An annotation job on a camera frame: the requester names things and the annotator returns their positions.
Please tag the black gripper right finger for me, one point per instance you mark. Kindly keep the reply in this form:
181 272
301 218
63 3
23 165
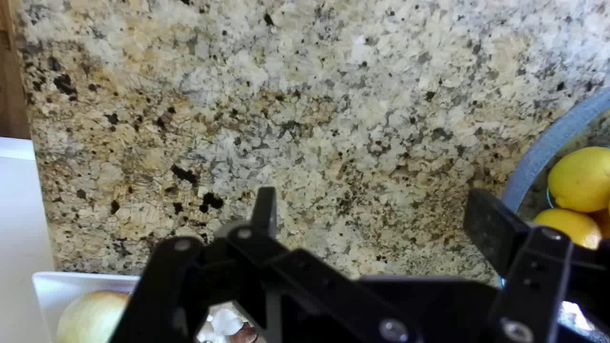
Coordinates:
534 279

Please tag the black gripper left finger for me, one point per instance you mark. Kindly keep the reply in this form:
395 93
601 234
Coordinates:
168 287

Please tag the yellow lemon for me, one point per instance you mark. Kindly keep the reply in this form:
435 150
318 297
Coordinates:
568 228
581 178

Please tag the clear glass bowl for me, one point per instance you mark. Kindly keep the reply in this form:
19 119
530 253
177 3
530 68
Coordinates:
540 163

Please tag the white mushroom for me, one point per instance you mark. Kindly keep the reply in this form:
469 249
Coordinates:
221 325

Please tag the yellow onion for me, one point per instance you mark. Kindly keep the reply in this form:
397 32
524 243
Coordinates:
92 318

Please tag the white rectangular plate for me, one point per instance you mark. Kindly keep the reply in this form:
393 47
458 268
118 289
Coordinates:
57 289

